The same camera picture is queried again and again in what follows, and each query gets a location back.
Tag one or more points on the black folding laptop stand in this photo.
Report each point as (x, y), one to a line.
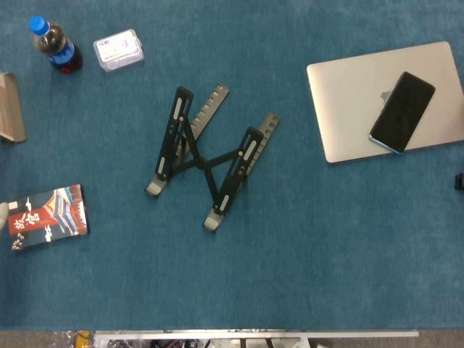
(198, 161)

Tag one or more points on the tan box at edge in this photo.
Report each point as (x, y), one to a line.
(11, 108)

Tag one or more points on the silver closed laptop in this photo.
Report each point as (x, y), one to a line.
(344, 108)

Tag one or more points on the yellow object under table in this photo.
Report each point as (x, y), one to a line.
(81, 339)

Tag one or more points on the book with red Chinese title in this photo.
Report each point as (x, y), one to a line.
(47, 217)

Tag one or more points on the clear plastic box purple label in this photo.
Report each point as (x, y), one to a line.
(117, 50)

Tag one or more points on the small black block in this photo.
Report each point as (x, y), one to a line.
(460, 181)

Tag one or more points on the aluminium table frame rail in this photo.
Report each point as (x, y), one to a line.
(253, 333)

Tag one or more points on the cola bottle with blue cap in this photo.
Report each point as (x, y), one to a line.
(58, 50)

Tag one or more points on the black smartphone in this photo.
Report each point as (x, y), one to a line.
(400, 112)

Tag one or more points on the teal table cloth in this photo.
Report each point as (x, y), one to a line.
(253, 272)

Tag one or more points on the crinkled clear plastic wrap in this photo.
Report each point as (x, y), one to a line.
(63, 339)

